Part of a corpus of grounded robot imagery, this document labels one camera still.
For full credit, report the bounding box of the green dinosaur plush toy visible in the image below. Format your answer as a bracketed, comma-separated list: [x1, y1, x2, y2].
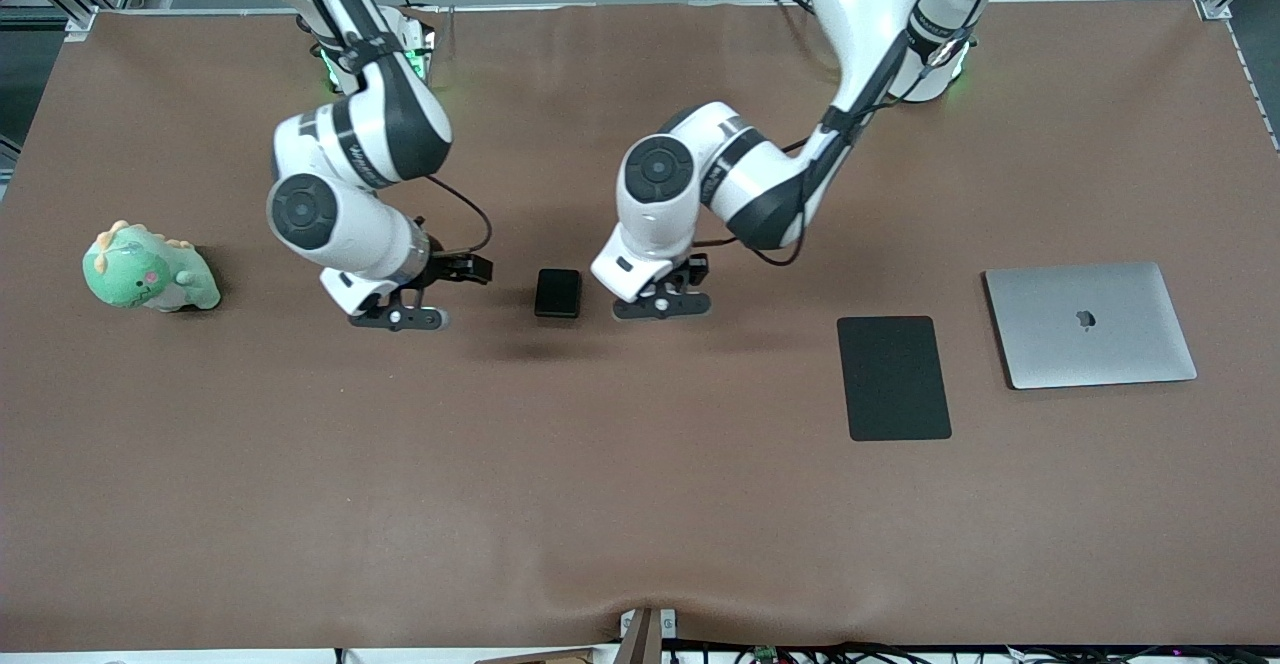
[82, 220, 222, 313]

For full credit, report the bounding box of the camera mount post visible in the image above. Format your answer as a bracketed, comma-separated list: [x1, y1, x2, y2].
[618, 606, 678, 664]

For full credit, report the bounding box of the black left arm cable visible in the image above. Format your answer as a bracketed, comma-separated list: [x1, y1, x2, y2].
[695, 0, 986, 267]

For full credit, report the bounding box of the silver laptop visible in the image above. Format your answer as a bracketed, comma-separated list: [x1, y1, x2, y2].
[983, 262, 1198, 390]

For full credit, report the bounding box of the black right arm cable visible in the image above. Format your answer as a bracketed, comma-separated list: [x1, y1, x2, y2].
[285, 0, 494, 257]

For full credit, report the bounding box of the brown table cover cloth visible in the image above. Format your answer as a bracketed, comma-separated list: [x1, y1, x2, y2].
[0, 0, 1280, 650]

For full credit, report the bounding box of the black mouse pad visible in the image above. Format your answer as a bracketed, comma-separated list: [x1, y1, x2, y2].
[837, 316, 953, 442]

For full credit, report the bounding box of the black phone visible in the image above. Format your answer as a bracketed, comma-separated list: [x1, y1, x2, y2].
[533, 268, 583, 319]

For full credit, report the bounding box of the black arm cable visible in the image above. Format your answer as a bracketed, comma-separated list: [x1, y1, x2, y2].
[285, 0, 494, 257]
[695, 0, 986, 267]

